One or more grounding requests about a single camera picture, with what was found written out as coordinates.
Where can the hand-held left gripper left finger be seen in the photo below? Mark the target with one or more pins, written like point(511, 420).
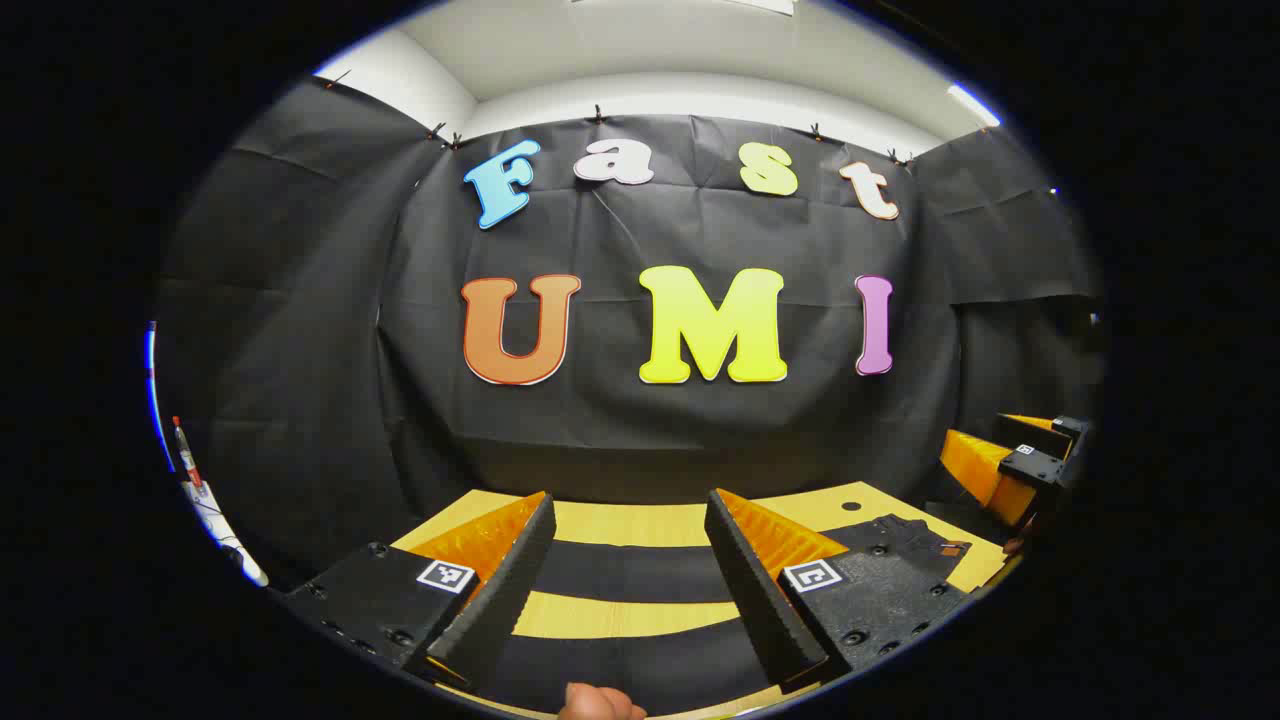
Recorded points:
point(500, 600)

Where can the white and red object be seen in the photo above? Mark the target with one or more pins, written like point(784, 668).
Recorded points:
point(205, 500)

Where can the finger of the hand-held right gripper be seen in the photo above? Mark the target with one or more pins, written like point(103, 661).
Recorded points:
point(1035, 468)
point(1040, 435)

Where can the black jeans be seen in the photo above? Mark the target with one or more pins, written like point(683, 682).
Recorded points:
point(630, 572)

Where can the black backdrop cloth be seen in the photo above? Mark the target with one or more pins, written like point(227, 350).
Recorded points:
point(600, 440)

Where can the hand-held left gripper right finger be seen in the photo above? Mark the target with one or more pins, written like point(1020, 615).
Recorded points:
point(755, 600)

